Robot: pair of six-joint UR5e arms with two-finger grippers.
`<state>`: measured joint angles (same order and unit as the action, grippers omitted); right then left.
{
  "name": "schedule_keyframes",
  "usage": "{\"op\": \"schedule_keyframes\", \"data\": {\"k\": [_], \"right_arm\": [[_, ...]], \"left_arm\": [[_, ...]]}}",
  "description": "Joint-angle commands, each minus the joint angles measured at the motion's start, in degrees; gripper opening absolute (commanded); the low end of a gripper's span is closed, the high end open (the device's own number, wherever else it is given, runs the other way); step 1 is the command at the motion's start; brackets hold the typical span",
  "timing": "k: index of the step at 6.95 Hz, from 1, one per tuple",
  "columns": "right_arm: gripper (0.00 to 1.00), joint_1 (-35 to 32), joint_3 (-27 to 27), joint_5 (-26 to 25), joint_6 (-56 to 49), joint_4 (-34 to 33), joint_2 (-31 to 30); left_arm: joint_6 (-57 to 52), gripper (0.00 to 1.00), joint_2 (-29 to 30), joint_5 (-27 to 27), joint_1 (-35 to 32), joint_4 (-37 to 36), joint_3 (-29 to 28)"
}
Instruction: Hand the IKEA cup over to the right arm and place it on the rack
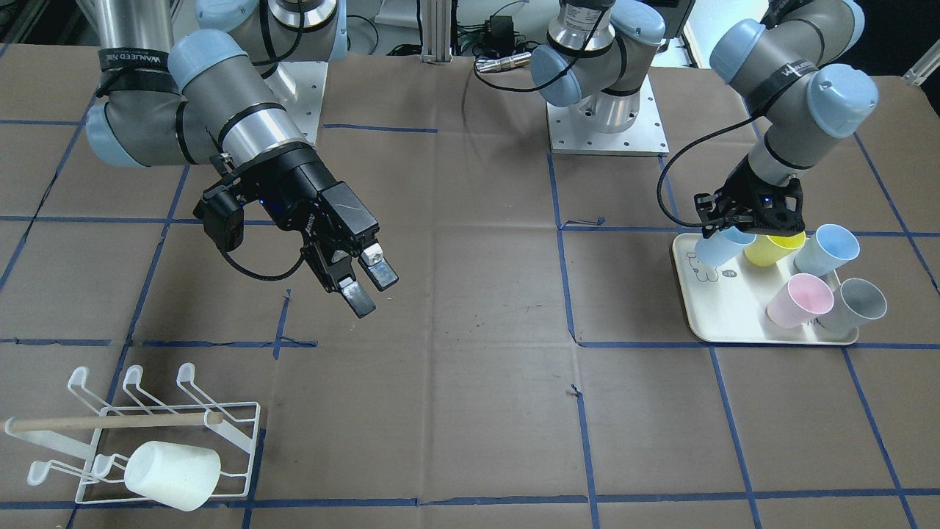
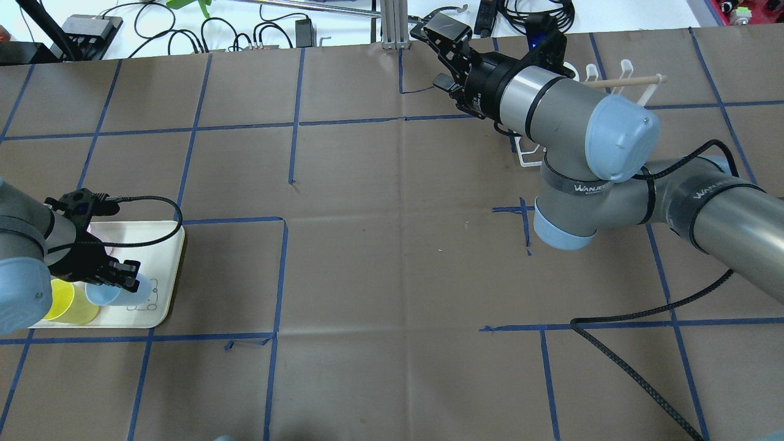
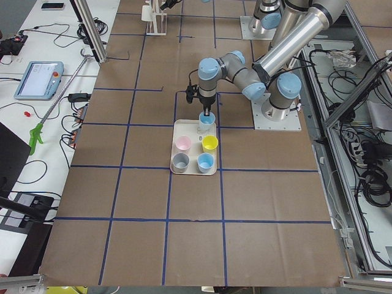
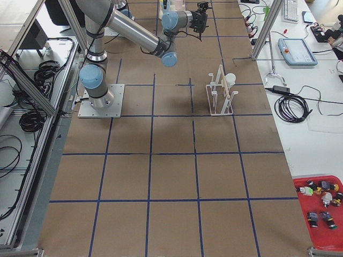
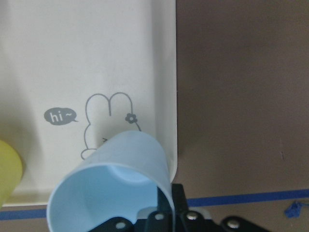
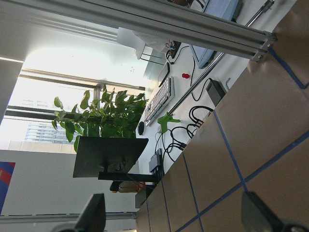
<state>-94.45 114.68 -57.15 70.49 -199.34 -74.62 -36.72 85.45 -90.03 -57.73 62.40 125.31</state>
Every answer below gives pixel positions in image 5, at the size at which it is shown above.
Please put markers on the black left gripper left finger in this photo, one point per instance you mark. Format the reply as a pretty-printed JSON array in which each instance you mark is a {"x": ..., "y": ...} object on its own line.
[{"x": 162, "y": 202}]

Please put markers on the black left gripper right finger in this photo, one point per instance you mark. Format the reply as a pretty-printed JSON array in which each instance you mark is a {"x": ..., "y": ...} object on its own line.
[{"x": 179, "y": 198}]

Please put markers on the cream plastic tray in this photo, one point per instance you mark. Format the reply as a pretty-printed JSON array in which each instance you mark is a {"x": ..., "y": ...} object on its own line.
[{"x": 73, "y": 73}]

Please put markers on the light blue cup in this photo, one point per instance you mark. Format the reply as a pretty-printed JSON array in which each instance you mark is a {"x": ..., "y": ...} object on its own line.
[{"x": 119, "y": 179}]

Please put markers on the yellow cup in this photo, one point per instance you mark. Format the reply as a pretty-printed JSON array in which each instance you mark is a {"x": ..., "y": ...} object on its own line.
[{"x": 11, "y": 171}]

